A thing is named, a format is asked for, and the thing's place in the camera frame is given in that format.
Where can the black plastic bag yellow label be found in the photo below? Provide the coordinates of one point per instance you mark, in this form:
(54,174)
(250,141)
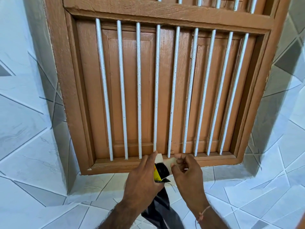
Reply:
(162,209)

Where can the beige paper piece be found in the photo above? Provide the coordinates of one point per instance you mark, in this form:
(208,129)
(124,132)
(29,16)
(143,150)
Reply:
(168,162)

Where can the brown wooden window shutter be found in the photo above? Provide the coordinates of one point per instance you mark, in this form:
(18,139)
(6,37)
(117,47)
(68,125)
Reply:
(129,92)
(182,81)

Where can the person's right forearm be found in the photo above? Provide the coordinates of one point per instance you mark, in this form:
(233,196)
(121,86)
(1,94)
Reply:
(212,219)

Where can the row of white window bars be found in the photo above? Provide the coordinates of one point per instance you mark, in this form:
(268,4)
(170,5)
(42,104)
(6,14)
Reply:
(218,2)
(139,92)

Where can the person's right thumb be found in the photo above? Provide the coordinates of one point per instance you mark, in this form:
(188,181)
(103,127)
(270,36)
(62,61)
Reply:
(175,171)

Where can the person's left fingers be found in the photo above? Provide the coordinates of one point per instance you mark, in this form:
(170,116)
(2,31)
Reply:
(150,160)

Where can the person's left hand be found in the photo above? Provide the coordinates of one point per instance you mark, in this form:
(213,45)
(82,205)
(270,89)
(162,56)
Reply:
(140,181)

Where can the person's left forearm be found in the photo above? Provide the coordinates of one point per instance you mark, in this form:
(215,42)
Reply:
(116,217)

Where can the brown wooden window frame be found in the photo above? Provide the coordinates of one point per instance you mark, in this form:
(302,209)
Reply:
(59,69)

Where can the person's right hand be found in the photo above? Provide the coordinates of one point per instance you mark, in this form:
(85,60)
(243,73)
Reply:
(191,181)

